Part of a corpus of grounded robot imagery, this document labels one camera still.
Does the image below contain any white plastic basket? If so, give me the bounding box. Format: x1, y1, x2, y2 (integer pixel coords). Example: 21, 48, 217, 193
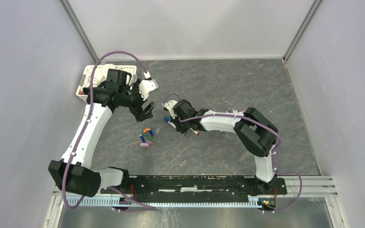
76, 65, 137, 102

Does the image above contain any white crumpled cloth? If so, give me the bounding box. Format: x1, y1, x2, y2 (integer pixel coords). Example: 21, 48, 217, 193
82, 64, 115, 88

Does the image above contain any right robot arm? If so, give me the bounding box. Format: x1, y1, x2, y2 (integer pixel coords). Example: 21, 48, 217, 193
163, 100, 282, 194

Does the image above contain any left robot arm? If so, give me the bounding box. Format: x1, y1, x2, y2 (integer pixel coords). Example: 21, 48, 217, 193
48, 69, 158, 197

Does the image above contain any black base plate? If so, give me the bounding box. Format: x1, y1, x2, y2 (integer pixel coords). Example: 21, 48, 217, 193
116, 175, 288, 203

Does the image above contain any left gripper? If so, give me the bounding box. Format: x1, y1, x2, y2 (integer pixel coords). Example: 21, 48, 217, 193
119, 79, 155, 122

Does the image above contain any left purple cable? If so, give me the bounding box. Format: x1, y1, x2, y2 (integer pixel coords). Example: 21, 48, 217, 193
61, 50, 158, 213

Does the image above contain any purple cable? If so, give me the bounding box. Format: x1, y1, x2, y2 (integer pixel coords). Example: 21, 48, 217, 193
61, 50, 158, 213
162, 93, 303, 214

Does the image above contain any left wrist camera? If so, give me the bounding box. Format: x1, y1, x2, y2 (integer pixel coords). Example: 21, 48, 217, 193
138, 79, 159, 101

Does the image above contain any grey cable duct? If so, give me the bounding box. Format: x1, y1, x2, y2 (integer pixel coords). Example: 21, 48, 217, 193
63, 196, 262, 209

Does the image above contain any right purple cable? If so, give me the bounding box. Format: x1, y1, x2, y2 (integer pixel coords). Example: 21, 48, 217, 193
162, 93, 303, 214

